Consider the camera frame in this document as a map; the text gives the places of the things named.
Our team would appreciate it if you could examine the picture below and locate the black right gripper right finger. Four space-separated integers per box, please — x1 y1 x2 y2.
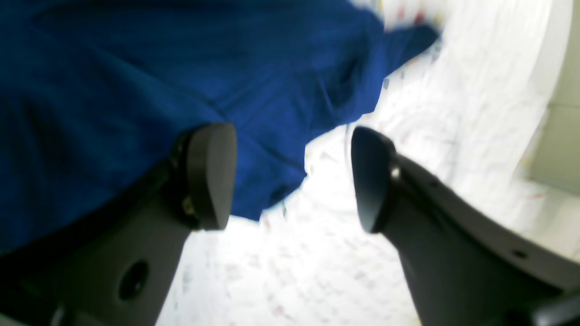
351 126 580 326

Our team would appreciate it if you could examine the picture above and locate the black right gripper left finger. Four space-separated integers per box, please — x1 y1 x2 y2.
1 123 237 326

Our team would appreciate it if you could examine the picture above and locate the dark blue t-shirt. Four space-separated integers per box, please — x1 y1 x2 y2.
0 0 440 254

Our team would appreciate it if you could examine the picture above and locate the terrazzo patterned tablecloth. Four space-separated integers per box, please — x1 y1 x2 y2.
157 0 579 326

